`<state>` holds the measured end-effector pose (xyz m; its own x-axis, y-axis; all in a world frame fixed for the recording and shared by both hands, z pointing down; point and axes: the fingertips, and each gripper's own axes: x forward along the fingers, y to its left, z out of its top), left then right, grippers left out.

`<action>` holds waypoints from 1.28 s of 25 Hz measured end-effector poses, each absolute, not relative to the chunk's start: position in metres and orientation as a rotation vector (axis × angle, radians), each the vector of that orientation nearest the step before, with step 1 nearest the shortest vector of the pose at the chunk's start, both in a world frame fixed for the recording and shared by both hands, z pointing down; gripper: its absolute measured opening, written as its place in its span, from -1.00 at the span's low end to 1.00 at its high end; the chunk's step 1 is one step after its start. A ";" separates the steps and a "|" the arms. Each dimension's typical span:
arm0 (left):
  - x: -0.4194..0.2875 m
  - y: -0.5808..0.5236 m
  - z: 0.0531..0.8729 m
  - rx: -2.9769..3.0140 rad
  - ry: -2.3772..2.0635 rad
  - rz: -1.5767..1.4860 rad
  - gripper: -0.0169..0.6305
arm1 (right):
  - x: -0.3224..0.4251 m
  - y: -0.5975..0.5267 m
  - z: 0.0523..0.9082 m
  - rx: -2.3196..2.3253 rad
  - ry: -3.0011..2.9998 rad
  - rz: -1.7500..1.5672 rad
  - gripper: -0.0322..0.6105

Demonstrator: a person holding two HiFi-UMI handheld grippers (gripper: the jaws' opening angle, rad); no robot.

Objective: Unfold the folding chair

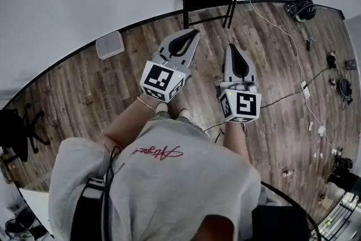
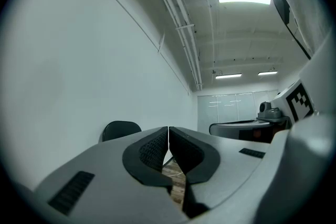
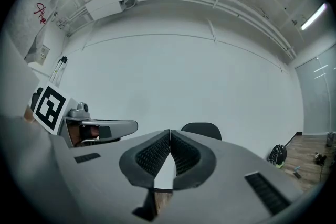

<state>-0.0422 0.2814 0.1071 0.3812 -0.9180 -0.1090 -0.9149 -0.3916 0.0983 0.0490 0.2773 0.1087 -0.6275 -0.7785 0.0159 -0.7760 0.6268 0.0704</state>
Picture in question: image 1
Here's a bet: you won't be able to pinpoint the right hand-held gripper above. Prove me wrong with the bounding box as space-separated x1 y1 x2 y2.
218 43 262 124

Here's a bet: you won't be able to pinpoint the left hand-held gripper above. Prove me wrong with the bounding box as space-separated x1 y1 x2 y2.
140 28 201 104

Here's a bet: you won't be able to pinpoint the person's right forearm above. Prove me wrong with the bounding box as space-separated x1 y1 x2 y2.
222 120 249 162

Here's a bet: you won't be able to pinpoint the person's left forearm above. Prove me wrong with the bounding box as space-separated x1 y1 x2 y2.
98 93 170 152

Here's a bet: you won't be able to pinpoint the black office chair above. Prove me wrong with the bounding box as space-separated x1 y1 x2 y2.
0 103 52 163

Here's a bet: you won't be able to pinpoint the person's left shoe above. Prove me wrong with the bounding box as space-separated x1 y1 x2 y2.
155 102 169 115

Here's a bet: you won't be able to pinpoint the white power adapter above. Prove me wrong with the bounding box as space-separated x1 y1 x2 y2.
300 80 311 99

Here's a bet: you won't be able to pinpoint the white square box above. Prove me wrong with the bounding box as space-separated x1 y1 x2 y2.
95 30 126 60

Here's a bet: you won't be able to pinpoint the camouflage trousers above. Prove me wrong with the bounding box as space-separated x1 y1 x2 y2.
149 111 204 134

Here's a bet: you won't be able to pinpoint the black helmet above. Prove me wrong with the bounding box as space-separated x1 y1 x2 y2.
285 0 318 23

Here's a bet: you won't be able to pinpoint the small black floor gadget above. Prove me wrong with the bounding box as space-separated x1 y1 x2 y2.
327 50 338 69

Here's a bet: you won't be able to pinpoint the grey sweatshirt with red print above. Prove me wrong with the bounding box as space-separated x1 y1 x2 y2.
47 118 262 241

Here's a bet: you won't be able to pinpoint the round black table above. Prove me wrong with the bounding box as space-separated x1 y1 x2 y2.
260 181 321 241

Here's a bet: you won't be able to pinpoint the cardboard scrap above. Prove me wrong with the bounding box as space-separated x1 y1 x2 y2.
318 196 334 210

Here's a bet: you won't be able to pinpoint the black box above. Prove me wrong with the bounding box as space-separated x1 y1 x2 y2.
252 205 310 241

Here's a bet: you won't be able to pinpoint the white desk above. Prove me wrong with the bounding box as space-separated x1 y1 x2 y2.
17 187 55 241

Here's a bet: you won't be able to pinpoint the black floor cable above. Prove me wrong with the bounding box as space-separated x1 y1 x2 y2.
202 67 331 144

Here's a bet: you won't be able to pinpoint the long white cable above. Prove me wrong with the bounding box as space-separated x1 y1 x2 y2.
249 0 334 152

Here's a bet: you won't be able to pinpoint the thin gold bracelet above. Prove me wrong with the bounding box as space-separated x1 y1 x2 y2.
137 96 157 111

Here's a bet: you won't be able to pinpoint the black chest cable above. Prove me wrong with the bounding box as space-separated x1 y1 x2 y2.
100 145 122 241

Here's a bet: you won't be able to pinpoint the black camera gear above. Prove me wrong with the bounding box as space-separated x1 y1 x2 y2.
327 156 361 190

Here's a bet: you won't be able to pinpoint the black chest strap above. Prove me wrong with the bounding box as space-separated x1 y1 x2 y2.
73 177 107 241

